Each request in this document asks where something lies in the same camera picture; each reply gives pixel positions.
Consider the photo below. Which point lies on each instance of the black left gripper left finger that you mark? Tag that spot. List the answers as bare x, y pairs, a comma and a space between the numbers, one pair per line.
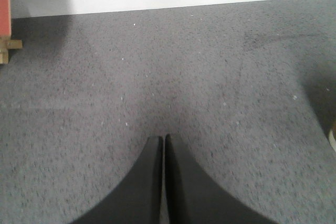
137, 198

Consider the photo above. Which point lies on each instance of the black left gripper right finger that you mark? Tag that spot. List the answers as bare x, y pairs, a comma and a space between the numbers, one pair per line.
193, 196

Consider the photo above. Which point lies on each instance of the brown paper cup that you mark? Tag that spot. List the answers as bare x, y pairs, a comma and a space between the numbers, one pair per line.
332, 139

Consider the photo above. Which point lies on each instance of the wooden block stand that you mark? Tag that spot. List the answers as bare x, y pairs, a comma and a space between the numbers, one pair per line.
8, 44

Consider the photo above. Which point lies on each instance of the red and blue box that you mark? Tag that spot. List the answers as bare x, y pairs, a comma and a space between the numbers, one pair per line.
5, 16

